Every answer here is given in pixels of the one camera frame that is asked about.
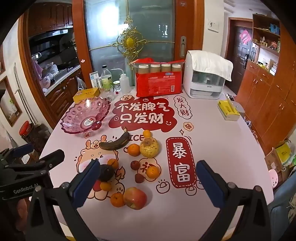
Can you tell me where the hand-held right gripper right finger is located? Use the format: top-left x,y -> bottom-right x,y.
196,160 -> 271,241

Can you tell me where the wooden framed window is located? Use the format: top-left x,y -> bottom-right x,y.
0,76 -> 23,127

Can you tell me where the overripe dark banana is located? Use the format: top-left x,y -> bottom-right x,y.
99,127 -> 130,151

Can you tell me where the wooden wall cabinet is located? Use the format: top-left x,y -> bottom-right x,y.
236,14 -> 296,153

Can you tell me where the pink glass fruit bowl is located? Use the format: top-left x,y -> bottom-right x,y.
60,96 -> 111,138

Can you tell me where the red paper cup pack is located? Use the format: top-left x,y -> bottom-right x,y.
131,58 -> 185,98

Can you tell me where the red lidded jar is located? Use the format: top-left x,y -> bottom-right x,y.
19,120 -> 35,143

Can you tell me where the blue chair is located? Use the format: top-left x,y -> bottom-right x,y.
269,183 -> 296,232

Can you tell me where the white towel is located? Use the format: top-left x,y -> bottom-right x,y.
187,50 -> 233,81

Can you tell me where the red door decoration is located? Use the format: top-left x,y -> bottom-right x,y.
239,29 -> 252,44

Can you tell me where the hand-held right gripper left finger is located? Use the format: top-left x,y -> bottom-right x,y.
25,159 -> 101,241

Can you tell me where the yellow spotted pear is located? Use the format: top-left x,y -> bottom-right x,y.
139,137 -> 160,159

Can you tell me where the black range hood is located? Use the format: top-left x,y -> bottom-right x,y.
29,30 -> 77,54

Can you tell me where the cardboard box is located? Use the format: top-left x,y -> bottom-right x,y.
265,139 -> 292,176

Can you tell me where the dark avocado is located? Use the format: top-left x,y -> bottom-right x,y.
98,164 -> 115,181

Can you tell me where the white squeeze bottle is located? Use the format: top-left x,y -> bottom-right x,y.
110,69 -> 132,94

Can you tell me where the dark wooden entrance door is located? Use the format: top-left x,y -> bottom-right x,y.
228,19 -> 253,93

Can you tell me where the white countertop appliance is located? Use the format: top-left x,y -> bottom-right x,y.
183,50 -> 226,100

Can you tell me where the frosted glass sliding door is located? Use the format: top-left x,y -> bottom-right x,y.
84,0 -> 176,86

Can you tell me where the white blue carton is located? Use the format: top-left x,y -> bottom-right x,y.
90,71 -> 100,88

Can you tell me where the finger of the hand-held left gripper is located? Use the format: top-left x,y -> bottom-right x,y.
0,143 -> 35,163
2,149 -> 65,175

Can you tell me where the glass bottle green label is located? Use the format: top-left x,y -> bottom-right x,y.
101,65 -> 112,91

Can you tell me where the yellow tin box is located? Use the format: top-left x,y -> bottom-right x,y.
73,88 -> 100,103

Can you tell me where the wooden kitchen cabinet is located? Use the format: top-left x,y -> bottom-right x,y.
44,67 -> 80,121

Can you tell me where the red apple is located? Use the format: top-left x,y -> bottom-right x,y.
123,187 -> 148,210

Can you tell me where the white plastic bag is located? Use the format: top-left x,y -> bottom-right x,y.
76,76 -> 87,91

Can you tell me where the clear drinking glass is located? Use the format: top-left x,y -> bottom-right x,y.
102,85 -> 115,102

